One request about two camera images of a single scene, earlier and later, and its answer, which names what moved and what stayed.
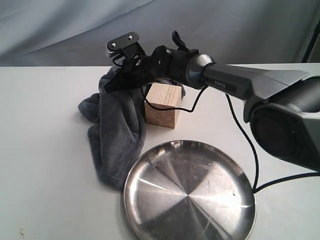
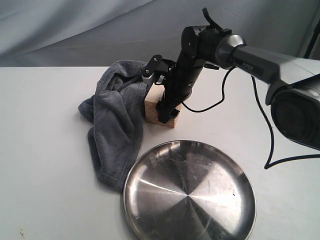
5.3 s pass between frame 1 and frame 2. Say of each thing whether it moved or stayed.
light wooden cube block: stayed
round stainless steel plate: stayed
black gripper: moved
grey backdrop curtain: stayed
